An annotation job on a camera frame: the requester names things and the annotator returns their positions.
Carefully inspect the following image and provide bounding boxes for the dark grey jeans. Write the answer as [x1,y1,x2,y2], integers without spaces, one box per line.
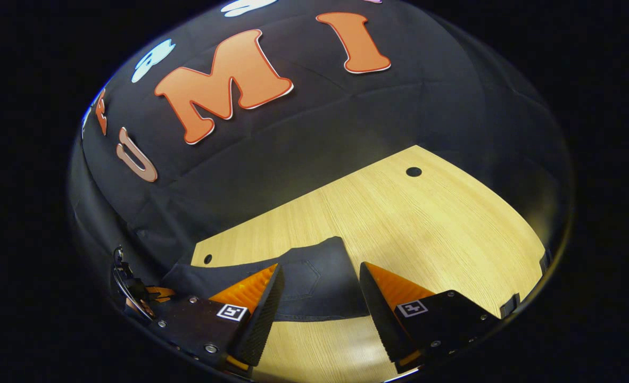
[160,236,371,323]

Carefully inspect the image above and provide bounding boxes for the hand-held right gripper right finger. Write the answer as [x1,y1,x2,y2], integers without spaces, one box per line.
[359,261,502,374]

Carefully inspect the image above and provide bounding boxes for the black backdrop cloth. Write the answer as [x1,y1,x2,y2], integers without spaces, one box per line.
[70,0,573,298]

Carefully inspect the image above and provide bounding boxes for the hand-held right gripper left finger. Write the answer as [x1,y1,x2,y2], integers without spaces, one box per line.
[151,262,286,374]

